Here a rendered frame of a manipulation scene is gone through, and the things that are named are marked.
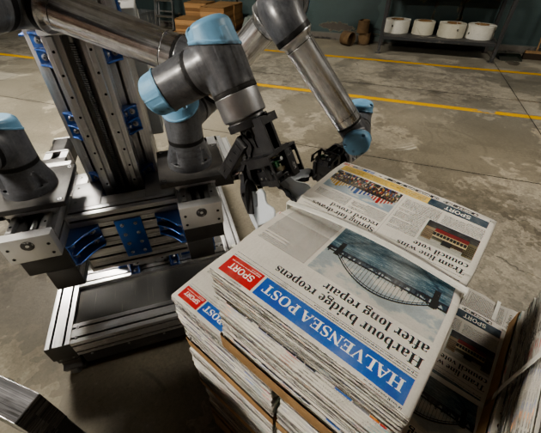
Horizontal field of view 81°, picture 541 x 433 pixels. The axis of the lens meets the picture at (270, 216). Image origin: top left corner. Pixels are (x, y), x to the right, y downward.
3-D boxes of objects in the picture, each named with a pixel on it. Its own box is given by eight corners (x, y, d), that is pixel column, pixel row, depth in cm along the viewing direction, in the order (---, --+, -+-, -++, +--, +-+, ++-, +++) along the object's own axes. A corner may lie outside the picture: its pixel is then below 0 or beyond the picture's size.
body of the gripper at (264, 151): (279, 191, 51) (250, 118, 47) (246, 194, 58) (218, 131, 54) (306, 171, 56) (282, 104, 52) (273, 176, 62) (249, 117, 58)
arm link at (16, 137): (47, 151, 97) (25, 107, 88) (11, 175, 87) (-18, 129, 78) (13, 147, 99) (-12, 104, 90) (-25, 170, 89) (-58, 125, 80)
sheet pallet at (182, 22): (248, 35, 632) (246, 2, 595) (231, 45, 573) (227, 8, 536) (195, 31, 662) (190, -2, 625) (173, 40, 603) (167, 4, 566)
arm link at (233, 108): (206, 106, 52) (240, 93, 57) (218, 132, 54) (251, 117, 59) (233, 93, 47) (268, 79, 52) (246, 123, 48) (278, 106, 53)
